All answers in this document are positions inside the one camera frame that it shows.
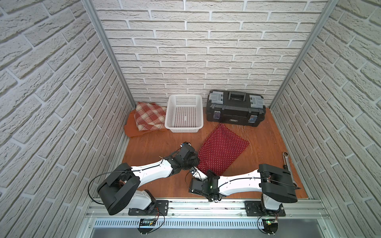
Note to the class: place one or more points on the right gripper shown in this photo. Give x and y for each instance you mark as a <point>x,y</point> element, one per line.
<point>211,174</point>

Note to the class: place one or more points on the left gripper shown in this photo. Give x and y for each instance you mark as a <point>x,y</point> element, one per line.
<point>192,156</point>

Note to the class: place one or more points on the red polka dot skirt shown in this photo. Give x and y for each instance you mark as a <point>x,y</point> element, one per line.
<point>221,148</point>

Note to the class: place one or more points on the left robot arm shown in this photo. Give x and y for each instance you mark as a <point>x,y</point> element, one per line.
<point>119,190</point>

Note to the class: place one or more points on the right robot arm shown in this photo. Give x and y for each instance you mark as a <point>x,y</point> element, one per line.
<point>275,184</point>

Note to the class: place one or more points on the white plastic basket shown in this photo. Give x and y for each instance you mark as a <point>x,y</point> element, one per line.
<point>184,113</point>

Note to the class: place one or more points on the red plaid skirt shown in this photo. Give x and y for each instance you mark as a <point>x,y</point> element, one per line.
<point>150,117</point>

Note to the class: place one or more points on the orange skirt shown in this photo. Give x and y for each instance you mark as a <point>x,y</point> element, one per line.
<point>130,128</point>

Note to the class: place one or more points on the black plastic toolbox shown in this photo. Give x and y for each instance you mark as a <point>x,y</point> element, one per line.
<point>236,108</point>

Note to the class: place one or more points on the left controller board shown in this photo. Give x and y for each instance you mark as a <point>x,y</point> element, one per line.
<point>146,225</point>

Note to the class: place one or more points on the controller board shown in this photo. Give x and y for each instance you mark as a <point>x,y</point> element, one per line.
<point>270,227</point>
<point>146,225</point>

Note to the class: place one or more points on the right controller board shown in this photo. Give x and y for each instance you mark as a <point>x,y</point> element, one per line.
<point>270,227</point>

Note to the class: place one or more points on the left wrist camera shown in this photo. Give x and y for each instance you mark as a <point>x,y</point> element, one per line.
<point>185,143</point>

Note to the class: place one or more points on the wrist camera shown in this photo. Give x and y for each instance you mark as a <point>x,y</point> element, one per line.
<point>196,173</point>
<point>185,143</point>

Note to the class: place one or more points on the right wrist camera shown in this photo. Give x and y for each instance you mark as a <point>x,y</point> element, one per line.
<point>196,173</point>

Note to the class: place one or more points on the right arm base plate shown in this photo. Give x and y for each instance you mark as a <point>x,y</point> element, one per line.
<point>256,209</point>

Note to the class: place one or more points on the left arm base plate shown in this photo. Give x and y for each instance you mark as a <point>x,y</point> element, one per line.
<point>154,208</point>

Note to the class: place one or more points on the aluminium mounting rail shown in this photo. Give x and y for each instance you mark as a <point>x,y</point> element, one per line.
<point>224,209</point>

